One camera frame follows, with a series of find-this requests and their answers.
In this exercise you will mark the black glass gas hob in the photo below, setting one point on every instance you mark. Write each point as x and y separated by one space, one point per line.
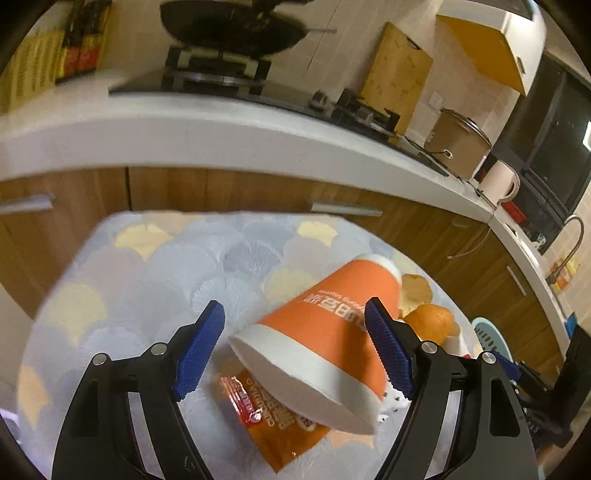
286 92

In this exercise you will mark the yellow woven basket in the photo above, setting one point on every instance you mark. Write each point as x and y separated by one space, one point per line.
27 74

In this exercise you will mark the fan-patterned tablecloth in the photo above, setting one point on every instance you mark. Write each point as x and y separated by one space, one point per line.
138 295

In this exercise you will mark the orange snack packet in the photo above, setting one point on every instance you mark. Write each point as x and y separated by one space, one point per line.
277 438

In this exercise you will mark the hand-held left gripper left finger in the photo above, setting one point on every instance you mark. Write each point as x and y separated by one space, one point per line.
201 350

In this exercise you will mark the white paper scrap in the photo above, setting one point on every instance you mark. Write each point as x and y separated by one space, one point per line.
392 407

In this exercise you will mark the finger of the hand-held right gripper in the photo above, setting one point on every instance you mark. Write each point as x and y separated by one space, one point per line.
535 383
505 364

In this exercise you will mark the wooden cutting board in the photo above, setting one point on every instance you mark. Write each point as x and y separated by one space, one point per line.
397 74

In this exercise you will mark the white electric kettle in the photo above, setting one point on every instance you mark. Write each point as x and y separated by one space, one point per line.
496 182

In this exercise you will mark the black burner grate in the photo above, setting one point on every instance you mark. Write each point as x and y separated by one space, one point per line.
217 64
364 110

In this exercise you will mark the brown rice cooker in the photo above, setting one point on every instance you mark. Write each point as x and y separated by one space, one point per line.
452 143

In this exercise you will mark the dark window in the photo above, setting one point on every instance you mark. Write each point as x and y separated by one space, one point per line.
545 138

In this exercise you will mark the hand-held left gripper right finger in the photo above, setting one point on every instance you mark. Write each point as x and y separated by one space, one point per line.
388 350

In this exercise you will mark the white and yellow wall cabinet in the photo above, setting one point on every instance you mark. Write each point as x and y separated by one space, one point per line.
485 46

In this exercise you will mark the blue bowl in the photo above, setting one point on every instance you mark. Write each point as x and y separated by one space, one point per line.
571 322

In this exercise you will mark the wooden base cabinet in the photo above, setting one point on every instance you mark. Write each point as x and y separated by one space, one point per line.
231 189

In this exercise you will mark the black wok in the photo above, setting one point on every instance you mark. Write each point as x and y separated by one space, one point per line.
221 23

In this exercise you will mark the yellow detergent bottle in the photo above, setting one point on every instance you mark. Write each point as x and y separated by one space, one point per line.
567 274

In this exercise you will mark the red tray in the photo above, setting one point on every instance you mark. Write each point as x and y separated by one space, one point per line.
513 211

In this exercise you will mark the orange paper cup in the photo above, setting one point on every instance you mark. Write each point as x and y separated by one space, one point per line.
323 332

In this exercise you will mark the light blue plastic basket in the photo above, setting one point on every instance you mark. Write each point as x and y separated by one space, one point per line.
489 332

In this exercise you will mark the steel sink faucet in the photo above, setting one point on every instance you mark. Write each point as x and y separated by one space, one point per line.
572 230

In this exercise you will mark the white wall socket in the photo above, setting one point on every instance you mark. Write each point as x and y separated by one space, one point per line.
436 100

